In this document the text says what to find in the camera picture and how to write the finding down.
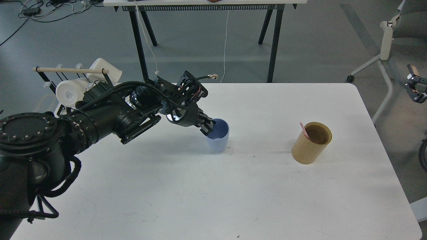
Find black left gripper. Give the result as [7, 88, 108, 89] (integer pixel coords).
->
[166, 107, 216, 136]

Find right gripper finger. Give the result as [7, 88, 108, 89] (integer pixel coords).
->
[405, 64, 427, 103]

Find blue plastic cup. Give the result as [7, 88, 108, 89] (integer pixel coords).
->
[205, 118, 230, 152]

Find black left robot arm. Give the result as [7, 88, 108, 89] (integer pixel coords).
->
[0, 71, 216, 240]

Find bamboo wooden cup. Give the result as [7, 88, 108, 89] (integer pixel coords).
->
[291, 122, 332, 165]

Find white cup on rack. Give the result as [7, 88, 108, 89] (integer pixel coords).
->
[55, 78, 89, 108]

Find grey office chair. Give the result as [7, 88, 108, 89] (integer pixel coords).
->
[347, 0, 427, 123]

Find white mug on rack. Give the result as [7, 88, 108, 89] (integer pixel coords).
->
[87, 58, 122, 84]

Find background table black legs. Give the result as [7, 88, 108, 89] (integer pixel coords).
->
[103, 0, 308, 83]

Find white hanging cord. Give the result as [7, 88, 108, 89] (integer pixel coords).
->
[135, 0, 160, 75]

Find white hanging cable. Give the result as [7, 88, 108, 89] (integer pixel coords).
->
[220, 10, 230, 83]

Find black wire cup rack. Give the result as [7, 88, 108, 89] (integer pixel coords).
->
[33, 58, 123, 116]

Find black floor cables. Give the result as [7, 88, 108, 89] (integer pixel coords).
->
[0, 0, 104, 45]

